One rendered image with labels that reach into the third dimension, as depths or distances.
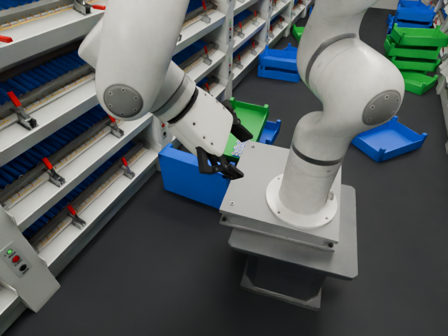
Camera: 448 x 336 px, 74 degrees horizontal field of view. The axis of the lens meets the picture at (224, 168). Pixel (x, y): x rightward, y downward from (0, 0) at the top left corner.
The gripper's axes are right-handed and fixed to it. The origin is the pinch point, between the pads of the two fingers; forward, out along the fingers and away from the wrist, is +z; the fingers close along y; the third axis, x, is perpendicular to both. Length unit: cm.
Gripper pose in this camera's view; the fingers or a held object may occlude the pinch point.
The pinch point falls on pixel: (240, 155)
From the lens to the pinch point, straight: 57.6
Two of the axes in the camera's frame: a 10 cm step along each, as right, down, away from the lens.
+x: 7.1, -2.2, -6.7
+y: -2.4, 8.2, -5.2
